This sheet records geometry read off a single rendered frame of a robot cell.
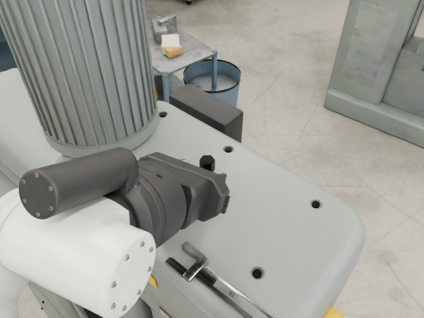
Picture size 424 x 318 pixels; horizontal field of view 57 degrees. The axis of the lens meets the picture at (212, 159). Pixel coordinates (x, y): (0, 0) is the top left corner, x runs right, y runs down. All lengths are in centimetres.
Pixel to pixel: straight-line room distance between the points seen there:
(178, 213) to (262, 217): 20
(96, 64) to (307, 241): 37
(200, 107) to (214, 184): 58
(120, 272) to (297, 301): 27
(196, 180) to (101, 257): 19
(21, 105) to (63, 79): 51
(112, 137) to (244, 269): 29
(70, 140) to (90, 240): 38
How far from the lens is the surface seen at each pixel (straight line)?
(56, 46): 54
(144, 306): 91
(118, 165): 32
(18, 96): 109
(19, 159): 94
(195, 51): 308
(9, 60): 464
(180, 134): 67
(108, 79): 57
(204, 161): 53
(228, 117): 97
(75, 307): 128
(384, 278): 287
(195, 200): 41
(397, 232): 313
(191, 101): 102
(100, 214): 30
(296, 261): 52
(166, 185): 37
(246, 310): 48
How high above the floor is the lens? 233
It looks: 45 degrees down
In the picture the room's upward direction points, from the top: straight up
